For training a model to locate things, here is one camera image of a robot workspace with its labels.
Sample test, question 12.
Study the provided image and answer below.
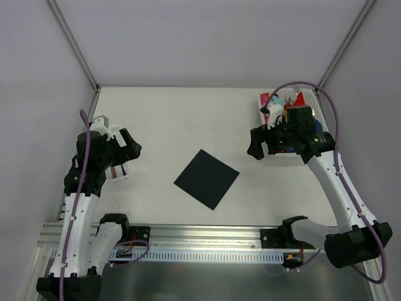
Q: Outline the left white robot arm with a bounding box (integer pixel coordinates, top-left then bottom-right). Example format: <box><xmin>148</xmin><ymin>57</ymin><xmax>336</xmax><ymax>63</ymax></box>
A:
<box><xmin>36</xmin><ymin>128</ymin><xmax>142</xmax><ymax>300</ymax></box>

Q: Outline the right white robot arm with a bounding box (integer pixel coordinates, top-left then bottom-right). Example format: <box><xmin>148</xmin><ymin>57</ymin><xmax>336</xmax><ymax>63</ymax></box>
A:
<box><xmin>247</xmin><ymin>103</ymin><xmax>392</xmax><ymax>268</ymax></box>

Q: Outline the pink rolled napkin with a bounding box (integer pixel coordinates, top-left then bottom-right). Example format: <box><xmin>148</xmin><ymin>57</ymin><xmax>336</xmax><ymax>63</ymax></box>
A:
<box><xmin>260</xmin><ymin>93</ymin><xmax>269</xmax><ymax>124</ymax></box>

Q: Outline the cyan rolled napkin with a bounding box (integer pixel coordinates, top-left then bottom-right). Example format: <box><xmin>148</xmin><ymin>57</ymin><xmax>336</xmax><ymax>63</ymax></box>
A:
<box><xmin>271</xmin><ymin>95</ymin><xmax>284</xmax><ymax>107</ymax></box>

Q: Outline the red rolled napkin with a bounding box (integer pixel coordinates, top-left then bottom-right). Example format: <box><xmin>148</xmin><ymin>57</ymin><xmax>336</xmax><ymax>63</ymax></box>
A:
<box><xmin>293</xmin><ymin>92</ymin><xmax>306</xmax><ymax>107</ymax></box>

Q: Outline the small white utensil tray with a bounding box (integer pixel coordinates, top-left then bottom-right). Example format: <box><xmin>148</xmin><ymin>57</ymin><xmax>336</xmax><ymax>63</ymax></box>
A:
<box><xmin>106</xmin><ymin>162</ymin><xmax>130</xmax><ymax>182</ymax></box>

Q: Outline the large white basket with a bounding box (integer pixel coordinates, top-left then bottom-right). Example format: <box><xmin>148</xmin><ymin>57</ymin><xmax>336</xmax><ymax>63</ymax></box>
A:
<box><xmin>257</xmin><ymin>87</ymin><xmax>329</xmax><ymax>159</ymax></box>

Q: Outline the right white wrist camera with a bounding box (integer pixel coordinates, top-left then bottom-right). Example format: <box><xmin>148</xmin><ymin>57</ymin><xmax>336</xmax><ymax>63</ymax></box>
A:
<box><xmin>260</xmin><ymin>102</ymin><xmax>284</xmax><ymax>129</ymax></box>

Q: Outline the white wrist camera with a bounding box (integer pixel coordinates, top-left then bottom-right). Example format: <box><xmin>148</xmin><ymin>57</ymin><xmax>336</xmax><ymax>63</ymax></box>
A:
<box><xmin>260</xmin><ymin>102</ymin><xmax>284</xmax><ymax>129</ymax></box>
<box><xmin>90</xmin><ymin>115</ymin><xmax>122</xmax><ymax>146</ymax></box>

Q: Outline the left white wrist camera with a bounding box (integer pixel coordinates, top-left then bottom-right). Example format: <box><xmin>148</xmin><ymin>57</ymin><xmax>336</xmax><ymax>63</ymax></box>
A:
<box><xmin>90</xmin><ymin>115</ymin><xmax>122</xmax><ymax>146</ymax></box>

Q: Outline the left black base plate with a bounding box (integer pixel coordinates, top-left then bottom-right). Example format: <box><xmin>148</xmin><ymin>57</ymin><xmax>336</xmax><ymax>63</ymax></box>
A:
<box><xmin>129</xmin><ymin>226</ymin><xmax>151</xmax><ymax>248</ymax></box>

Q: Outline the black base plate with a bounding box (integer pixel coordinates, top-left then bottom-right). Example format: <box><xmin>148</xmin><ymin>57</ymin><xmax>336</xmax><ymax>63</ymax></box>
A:
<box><xmin>259</xmin><ymin>226</ymin><xmax>315</xmax><ymax>250</ymax></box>
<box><xmin>129</xmin><ymin>226</ymin><xmax>151</xmax><ymax>248</ymax></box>

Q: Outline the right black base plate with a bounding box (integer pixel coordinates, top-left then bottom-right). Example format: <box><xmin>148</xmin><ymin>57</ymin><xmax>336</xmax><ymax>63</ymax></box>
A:
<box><xmin>259</xmin><ymin>226</ymin><xmax>315</xmax><ymax>250</ymax></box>

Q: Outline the aluminium mounting rail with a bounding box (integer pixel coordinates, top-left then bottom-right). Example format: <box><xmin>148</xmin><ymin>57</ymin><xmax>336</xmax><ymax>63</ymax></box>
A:
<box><xmin>36</xmin><ymin>221</ymin><xmax>345</xmax><ymax>251</ymax></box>

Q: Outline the white slotted cable duct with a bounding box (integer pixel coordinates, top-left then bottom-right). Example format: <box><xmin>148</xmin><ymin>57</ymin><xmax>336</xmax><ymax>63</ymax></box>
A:
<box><xmin>49</xmin><ymin>249</ymin><xmax>284</xmax><ymax>263</ymax></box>

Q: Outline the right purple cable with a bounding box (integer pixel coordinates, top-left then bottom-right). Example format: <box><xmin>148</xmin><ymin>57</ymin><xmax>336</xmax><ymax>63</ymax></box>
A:
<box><xmin>268</xmin><ymin>80</ymin><xmax>387</xmax><ymax>285</ymax></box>

